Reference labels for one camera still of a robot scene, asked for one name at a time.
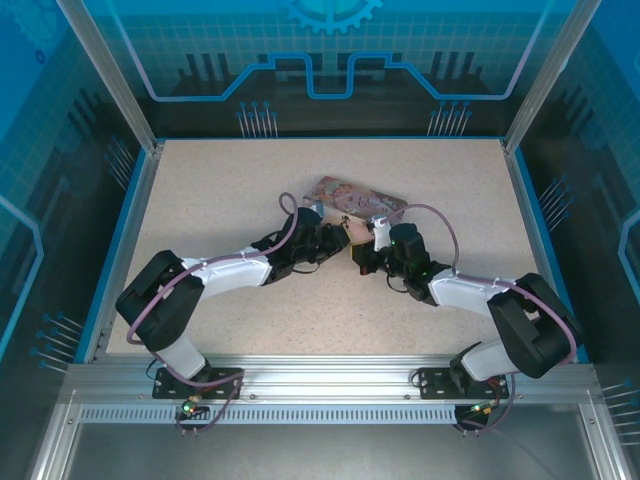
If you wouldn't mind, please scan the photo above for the pink fairy print tin box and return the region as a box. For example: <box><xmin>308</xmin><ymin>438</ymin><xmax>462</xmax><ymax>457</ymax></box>
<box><xmin>302</xmin><ymin>174</ymin><xmax>409</xmax><ymax>245</ymax></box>

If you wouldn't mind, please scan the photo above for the blue table border strip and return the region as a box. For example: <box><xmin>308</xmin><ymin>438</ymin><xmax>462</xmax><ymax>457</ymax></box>
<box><xmin>73</xmin><ymin>149</ymin><xmax>151</xmax><ymax>364</ymax></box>
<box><xmin>513</xmin><ymin>147</ymin><xmax>594</xmax><ymax>364</ymax></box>

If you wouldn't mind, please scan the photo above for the blue gear print panel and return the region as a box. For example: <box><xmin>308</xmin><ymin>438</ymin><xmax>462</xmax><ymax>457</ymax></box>
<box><xmin>82</xmin><ymin>0</ymin><xmax>576</xmax><ymax>139</ymax></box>

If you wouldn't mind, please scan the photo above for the metal tray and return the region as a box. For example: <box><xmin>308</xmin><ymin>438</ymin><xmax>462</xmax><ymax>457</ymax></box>
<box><xmin>29</xmin><ymin>422</ymin><xmax>621</xmax><ymax>480</ymax></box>

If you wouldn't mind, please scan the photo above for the dark circuit print side panel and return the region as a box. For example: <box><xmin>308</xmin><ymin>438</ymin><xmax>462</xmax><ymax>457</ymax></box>
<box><xmin>0</xmin><ymin>0</ymin><xmax>146</xmax><ymax>480</ymax></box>
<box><xmin>519</xmin><ymin>0</ymin><xmax>640</xmax><ymax>480</ymax></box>

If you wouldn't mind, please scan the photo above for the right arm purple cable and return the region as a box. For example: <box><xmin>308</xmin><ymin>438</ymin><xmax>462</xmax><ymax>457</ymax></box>
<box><xmin>382</xmin><ymin>202</ymin><xmax>579</xmax><ymax>434</ymax></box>

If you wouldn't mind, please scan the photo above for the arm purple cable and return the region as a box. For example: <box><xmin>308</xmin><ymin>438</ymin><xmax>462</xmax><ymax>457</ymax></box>
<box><xmin>382</xmin><ymin>202</ymin><xmax>579</xmax><ymax>434</ymax></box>
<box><xmin>127</xmin><ymin>192</ymin><xmax>301</xmax><ymax>436</ymax></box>

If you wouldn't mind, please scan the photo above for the wide aluminium rail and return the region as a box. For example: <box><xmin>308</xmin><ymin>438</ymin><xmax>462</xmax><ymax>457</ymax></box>
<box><xmin>64</xmin><ymin>353</ymin><xmax>601</xmax><ymax>407</ymax></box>

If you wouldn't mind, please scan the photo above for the aluminium side rail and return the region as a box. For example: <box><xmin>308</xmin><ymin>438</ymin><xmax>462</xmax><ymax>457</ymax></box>
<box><xmin>499</xmin><ymin>139</ymin><xmax>581</xmax><ymax>361</ymax></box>
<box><xmin>82</xmin><ymin>142</ymin><xmax>167</xmax><ymax>364</ymax></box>

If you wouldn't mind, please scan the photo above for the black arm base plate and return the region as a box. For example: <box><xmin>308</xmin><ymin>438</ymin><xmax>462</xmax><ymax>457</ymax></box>
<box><xmin>416</xmin><ymin>367</ymin><xmax>516</xmax><ymax>401</ymax></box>
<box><xmin>152</xmin><ymin>366</ymin><xmax>246</xmax><ymax>401</ymax></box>

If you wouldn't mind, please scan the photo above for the slotted cable duct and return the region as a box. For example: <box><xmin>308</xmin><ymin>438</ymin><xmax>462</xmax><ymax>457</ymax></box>
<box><xmin>78</xmin><ymin>405</ymin><xmax>460</xmax><ymax>426</ymax></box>

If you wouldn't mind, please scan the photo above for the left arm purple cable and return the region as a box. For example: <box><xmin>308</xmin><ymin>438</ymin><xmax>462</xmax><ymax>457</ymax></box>
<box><xmin>127</xmin><ymin>192</ymin><xmax>301</xmax><ymax>436</ymax></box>

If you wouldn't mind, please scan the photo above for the aluminium frame post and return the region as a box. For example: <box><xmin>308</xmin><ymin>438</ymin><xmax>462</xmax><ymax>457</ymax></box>
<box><xmin>502</xmin><ymin>0</ymin><xmax>601</xmax><ymax>154</ymax></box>
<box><xmin>56</xmin><ymin>0</ymin><xmax>166</xmax><ymax>154</ymax></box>

